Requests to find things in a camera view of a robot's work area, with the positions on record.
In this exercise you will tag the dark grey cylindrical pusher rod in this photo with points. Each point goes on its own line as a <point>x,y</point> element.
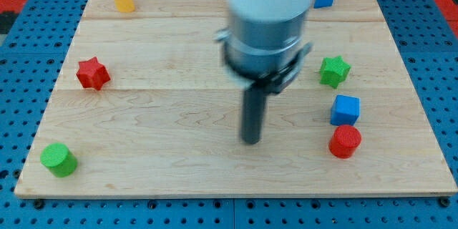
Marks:
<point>253,110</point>

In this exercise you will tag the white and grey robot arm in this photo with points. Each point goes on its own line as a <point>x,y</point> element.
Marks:
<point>263,47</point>

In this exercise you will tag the green star block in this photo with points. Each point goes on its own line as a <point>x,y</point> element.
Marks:
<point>333,71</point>

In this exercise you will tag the red star block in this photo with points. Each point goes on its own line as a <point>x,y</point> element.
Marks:
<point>92,74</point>

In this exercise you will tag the blue cube block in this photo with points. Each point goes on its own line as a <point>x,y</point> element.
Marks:
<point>345,110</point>

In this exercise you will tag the red cylinder block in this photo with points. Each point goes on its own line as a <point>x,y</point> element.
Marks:
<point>344,141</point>

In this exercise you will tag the light wooden board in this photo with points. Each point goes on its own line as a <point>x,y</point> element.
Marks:
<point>166,125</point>

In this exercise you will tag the yellow heart block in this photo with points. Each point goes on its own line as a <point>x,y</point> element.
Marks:
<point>125,6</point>

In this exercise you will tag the green cylinder block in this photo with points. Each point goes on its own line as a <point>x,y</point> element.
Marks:
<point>58,159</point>

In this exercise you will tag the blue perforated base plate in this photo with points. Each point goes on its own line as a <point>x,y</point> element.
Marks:
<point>33,53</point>

